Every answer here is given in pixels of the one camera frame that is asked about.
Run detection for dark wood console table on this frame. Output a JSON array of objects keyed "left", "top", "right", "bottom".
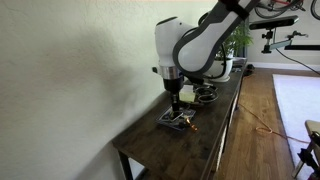
[{"left": 111, "top": 58, "right": 248, "bottom": 180}]

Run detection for light wood stool with clamp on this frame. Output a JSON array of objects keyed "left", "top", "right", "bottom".
[{"left": 292, "top": 119, "right": 320, "bottom": 180}]

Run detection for blue square tray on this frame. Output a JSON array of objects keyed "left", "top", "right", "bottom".
[{"left": 155, "top": 105, "right": 197, "bottom": 132}]

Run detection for thin black camera cable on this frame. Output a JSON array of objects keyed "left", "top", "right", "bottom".
[{"left": 274, "top": 48, "right": 320, "bottom": 77}]

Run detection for keys with orange carabiner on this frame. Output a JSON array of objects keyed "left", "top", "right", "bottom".
[{"left": 181, "top": 117, "right": 199, "bottom": 133}]

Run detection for black stereo camera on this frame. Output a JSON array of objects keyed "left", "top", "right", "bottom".
[{"left": 249, "top": 14, "right": 300, "bottom": 32}]

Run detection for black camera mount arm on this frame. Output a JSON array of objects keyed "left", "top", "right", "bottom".
[{"left": 260, "top": 29, "right": 320, "bottom": 54}]

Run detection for dark round plate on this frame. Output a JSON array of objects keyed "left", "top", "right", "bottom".
[{"left": 181, "top": 83, "right": 220, "bottom": 107}]

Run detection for white rug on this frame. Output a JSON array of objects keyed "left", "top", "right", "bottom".
[{"left": 272, "top": 73, "right": 320, "bottom": 171}]

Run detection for green potted plant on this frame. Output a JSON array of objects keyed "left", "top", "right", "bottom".
[{"left": 221, "top": 21, "right": 254, "bottom": 61}]

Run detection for orange cable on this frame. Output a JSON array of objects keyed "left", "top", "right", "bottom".
[{"left": 238, "top": 103, "right": 311, "bottom": 145}]

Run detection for pale yellow paper note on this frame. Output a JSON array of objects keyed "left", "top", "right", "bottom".
[{"left": 178, "top": 84, "right": 196, "bottom": 103}]

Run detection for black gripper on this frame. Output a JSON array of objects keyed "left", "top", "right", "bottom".
[{"left": 163, "top": 75, "right": 185, "bottom": 118}]

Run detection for red bicycle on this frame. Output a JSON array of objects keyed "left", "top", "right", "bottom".
[{"left": 254, "top": 0, "right": 320, "bottom": 21}]

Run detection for small black floor object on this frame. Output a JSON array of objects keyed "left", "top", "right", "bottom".
[{"left": 243, "top": 63, "right": 256, "bottom": 77}]

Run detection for white plant pot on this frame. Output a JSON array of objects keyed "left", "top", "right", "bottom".
[{"left": 204, "top": 57, "right": 234, "bottom": 83}]

